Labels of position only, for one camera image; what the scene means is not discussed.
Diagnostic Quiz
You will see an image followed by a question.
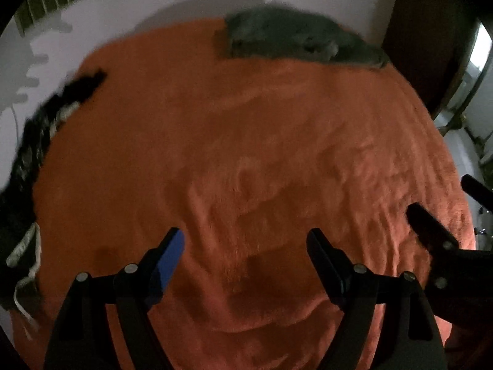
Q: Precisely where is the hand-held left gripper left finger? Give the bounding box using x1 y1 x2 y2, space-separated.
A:
43 227 186 370

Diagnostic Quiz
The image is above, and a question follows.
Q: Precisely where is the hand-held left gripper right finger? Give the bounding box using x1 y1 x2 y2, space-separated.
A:
306 228 449 370

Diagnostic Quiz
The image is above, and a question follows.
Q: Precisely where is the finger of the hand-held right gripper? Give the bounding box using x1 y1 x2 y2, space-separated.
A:
406 202 493 328
461 174 493 211

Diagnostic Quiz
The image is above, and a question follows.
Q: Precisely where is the grey fleece cloth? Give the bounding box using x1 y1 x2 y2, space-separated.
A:
224 3 340 61

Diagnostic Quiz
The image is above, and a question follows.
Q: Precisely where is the orange blanket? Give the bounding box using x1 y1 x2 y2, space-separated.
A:
8 17 476 370

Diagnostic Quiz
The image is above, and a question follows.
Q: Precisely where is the dark wooden door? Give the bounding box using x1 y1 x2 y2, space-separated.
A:
381 0 480 120

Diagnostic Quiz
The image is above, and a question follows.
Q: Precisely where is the black garment with white drawstring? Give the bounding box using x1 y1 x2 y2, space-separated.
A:
0 68 108 324

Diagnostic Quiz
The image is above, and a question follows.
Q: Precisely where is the wall vent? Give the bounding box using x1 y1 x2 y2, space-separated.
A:
14 0 87 33

